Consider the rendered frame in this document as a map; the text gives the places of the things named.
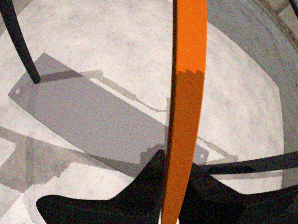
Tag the orange handle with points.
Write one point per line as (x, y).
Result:
(188, 75)

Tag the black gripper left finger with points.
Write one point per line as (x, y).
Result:
(138, 203)

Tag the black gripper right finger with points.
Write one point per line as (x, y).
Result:
(207, 201)

